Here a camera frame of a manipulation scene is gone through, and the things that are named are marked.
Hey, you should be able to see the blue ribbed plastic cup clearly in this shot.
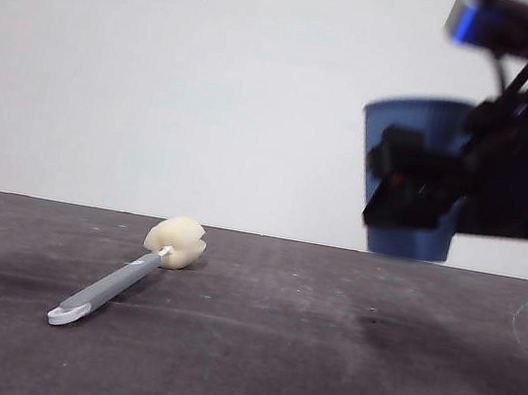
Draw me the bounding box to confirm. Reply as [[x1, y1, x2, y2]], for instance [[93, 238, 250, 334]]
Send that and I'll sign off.
[[340, 86, 481, 268]]

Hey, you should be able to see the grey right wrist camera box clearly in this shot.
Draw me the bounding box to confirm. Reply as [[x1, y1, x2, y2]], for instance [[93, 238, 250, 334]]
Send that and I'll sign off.
[[441, 0, 528, 58]]

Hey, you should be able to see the grey handled sponge cup brush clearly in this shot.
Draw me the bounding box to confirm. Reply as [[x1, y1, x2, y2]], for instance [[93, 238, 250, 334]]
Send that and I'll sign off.
[[44, 196, 211, 350]]

